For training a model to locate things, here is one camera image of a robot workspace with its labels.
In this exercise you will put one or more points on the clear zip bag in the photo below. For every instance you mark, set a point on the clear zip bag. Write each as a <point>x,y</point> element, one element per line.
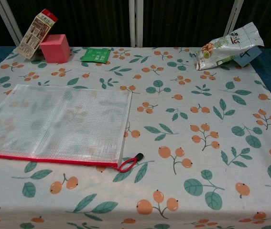
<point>54,124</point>

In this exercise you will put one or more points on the silver green nut snack bag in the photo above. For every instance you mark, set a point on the silver green nut snack bag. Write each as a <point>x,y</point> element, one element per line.
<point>223,47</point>

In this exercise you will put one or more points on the white orange-fruit print tablecloth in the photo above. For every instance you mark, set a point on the white orange-fruit print tablecloth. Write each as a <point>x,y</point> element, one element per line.
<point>173,143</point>

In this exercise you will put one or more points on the green sachet packet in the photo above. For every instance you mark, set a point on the green sachet packet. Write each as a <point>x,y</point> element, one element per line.
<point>95,55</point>

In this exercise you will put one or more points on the black pleated curtain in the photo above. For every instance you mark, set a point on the black pleated curtain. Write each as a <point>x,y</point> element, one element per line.
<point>92,21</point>

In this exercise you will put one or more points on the pink foam cube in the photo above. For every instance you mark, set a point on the pink foam cube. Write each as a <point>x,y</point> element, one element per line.
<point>55,48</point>

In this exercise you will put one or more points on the brown red drink carton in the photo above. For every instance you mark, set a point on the brown red drink carton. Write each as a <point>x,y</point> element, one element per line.
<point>33,35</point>

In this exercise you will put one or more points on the white frame post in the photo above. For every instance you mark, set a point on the white frame post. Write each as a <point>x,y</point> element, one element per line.
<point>8,21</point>
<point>136,23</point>
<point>233,16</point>

